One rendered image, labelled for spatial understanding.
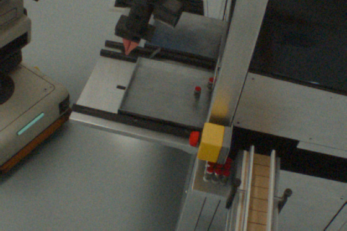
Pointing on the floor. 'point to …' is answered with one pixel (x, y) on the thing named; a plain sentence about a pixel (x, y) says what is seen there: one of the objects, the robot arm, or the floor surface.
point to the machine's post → (233, 69)
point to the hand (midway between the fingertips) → (127, 51)
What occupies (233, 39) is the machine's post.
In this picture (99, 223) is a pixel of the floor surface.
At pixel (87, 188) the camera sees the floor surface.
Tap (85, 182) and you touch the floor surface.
